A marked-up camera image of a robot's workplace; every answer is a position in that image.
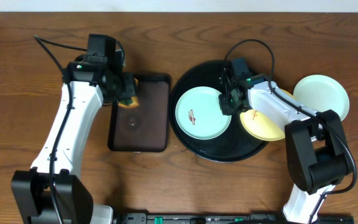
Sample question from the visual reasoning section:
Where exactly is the light blue plate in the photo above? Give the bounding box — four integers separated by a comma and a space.
175, 86, 232, 140
293, 75, 350, 121

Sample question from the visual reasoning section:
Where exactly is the yellow green scrub sponge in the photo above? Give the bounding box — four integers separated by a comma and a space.
118, 78, 139, 109

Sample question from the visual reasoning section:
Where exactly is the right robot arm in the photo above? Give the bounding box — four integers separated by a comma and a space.
219, 58, 357, 223

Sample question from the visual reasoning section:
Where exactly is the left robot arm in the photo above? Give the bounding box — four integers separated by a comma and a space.
11, 34, 139, 223

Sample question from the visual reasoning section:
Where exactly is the black round serving tray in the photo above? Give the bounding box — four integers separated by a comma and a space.
168, 60, 268, 162

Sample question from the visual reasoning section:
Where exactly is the black rectangular water tray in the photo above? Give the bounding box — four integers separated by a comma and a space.
108, 73, 171, 152

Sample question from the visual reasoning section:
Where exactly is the yellow plate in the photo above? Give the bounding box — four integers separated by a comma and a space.
239, 88, 296, 142

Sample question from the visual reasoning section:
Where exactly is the right black cable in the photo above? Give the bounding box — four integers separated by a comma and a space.
224, 39, 358, 224

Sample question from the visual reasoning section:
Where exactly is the black cable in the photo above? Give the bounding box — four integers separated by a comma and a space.
224, 39, 358, 224
33, 34, 88, 224

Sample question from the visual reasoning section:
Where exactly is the left black cable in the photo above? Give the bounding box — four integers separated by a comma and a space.
33, 34, 88, 224

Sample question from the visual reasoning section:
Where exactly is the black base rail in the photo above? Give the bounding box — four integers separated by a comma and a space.
113, 212, 354, 224

